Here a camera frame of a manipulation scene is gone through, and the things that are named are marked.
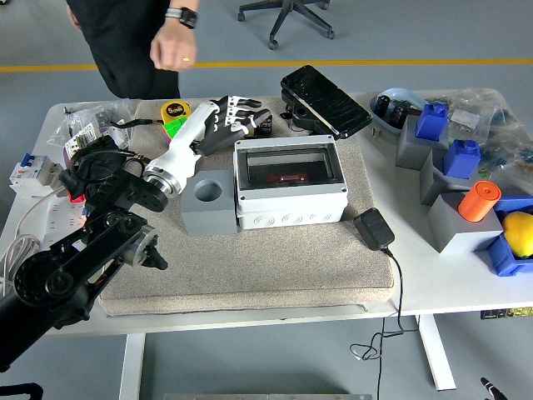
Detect person's left hand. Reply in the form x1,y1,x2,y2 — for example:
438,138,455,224
149,16,199,72

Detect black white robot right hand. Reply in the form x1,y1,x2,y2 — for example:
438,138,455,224
480,377,507,400

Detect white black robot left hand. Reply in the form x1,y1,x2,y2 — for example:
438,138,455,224
145,94,272,193

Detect tinted transparent box lid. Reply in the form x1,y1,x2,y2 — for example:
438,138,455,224
242,145,337,187

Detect white plastic junction box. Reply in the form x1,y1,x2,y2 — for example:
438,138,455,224
232,133,349,230

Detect multicolour puzzle cube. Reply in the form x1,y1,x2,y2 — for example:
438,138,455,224
162,115,192,145

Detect yellow tape measure 5m print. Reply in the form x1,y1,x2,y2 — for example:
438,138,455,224
161,101,191,125

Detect black wrist watch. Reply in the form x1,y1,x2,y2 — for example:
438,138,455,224
165,6,199,30

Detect person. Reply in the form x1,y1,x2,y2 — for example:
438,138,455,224
66,0,182,100

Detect white table leg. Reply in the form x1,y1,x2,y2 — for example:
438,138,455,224
417,314,457,392
119,332,147,400

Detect black table control panel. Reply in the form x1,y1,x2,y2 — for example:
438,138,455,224
480,307,533,321

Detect grey block holder with hole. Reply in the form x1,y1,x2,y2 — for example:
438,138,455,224
182,168,239,238

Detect black cloth bundle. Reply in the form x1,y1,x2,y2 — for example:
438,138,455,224
60,135,130,203

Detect clear plastic bag with hardware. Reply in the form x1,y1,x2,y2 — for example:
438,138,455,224
45,98,142,168

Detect black office chair base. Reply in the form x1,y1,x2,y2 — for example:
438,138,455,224
237,0,336,51

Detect blue plastic bin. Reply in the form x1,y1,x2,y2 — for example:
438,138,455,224
485,195,533,278

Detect grey-brown fabric mat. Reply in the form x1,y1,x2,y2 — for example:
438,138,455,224
98,96,396,318

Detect glossy black flat case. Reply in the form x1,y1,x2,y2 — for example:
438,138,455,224
280,64,374,141

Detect white power strip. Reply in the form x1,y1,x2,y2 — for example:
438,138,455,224
47,199,91,234

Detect yellow lemon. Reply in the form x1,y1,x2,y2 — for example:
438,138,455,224
501,211,533,258

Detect white blue circuit breaker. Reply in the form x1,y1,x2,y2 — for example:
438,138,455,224
8,152,63,197

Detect black power adapter plug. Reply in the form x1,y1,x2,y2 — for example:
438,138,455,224
352,207,396,253

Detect light blue bowl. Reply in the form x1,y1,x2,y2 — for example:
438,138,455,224
369,87,430,137

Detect blue plastic block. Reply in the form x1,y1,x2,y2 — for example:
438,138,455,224
442,139,482,179
415,102,449,142

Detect clear plastic bags with parts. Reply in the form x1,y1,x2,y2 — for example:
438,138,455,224
428,87,533,201

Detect black strap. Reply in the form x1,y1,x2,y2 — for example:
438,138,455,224
108,118,164,129

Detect black adapter cord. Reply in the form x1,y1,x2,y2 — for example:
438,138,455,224
349,245,420,400

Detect white cable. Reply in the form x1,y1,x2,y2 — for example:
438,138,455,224
0,187,67,293

